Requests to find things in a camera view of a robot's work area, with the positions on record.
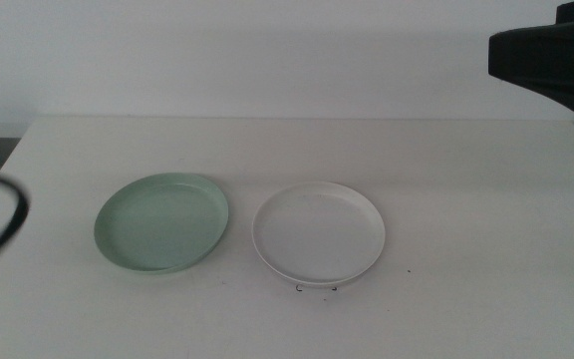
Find light grey shallow bowl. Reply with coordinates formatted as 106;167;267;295
251;180;387;284

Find pale green shallow bowl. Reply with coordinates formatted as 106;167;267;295
93;172;230;275

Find white shallow bowl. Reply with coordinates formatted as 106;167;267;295
259;253;381;289

